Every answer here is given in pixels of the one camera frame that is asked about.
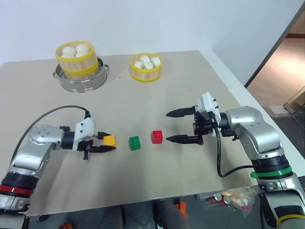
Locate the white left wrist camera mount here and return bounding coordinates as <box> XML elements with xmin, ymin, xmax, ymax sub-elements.
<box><xmin>72</xmin><ymin>117</ymin><xmax>100</xmax><ymax>152</ymax></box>

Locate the yellow toy brick cube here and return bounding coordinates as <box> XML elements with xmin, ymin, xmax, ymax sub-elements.
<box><xmin>102</xmin><ymin>135</ymin><xmax>118</xmax><ymax>148</ymax></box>

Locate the red drink can pack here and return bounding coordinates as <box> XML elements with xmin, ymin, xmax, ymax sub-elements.
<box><xmin>204</xmin><ymin>192</ymin><xmax>233</xmax><ymax>207</ymax></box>

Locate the steel steamer pot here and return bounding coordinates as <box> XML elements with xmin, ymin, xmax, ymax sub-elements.
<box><xmin>52</xmin><ymin>57</ymin><xmax>111</xmax><ymax>93</ymax></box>

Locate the short bamboo steamer basket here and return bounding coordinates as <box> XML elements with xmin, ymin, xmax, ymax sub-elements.
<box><xmin>129</xmin><ymin>52</ymin><xmax>164</xmax><ymax>83</ymax></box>

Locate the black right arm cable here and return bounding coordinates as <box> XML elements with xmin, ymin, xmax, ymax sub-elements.
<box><xmin>209</xmin><ymin>112</ymin><xmax>255</xmax><ymax>178</ymax></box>

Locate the clear plastic snack bag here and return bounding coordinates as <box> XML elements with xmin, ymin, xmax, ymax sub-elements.
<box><xmin>223</xmin><ymin>186</ymin><xmax>259</xmax><ymax>218</ymax></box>

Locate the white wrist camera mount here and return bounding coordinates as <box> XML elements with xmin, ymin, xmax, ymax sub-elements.
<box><xmin>194</xmin><ymin>92</ymin><xmax>221</xmax><ymax>138</ymax></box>
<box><xmin>72</xmin><ymin>117</ymin><xmax>100</xmax><ymax>152</ymax></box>

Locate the green toy brick cube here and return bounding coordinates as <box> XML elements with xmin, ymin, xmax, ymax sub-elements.
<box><xmin>128</xmin><ymin>135</ymin><xmax>142</xmax><ymax>152</ymax></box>

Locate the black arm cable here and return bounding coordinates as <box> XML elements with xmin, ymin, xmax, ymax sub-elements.
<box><xmin>209</xmin><ymin>112</ymin><xmax>255</xmax><ymax>178</ymax></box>
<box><xmin>11</xmin><ymin>105</ymin><xmax>92</xmax><ymax>156</ymax></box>

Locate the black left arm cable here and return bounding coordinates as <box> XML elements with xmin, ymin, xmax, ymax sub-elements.
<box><xmin>11</xmin><ymin>105</ymin><xmax>92</xmax><ymax>156</ymax></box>

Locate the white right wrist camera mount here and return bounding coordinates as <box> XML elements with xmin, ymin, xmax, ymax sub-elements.
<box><xmin>194</xmin><ymin>92</ymin><xmax>221</xmax><ymax>138</ymax></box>

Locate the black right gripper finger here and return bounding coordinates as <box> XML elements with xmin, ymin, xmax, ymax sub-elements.
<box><xmin>165</xmin><ymin>106</ymin><xmax>197</xmax><ymax>118</ymax></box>
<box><xmin>165</xmin><ymin>134</ymin><xmax>203</xmax><ymax>146</ymax></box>

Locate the red toy brick cube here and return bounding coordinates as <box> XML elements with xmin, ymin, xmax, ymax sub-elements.
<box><xmin>151</xmin><ymin>130</ymin><xmax>164</xmax><ymax>145</ymax></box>

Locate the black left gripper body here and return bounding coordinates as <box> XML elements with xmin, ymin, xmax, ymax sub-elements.
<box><xmin>79</xmin><ymin>139</ymin><xmax>94</xmax><ymax>160</ymax></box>

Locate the dark rounded shape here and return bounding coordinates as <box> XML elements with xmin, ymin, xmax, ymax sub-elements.
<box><xmin>154</xmin><ymin>199</ymin><xmax>191</xmax><ymax>229</ymax></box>

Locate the orange plastic part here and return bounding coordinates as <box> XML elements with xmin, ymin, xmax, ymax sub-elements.
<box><xmin>174</xmin><ymin>201</ymin><xmax>189</xmax><ymax>219</ymax></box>

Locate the tall bamboo steamer basket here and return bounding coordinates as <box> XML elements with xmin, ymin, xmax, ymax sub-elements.
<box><xmin>55</xmin><ymin>40</ymin><xmax>100</xmax><ymax>81</ymax></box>

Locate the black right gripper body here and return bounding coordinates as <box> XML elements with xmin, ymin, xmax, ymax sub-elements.
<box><xmin>192</xmin><ymin>111</ymin><xmax>219</xmax><ymax>137</ymax></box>

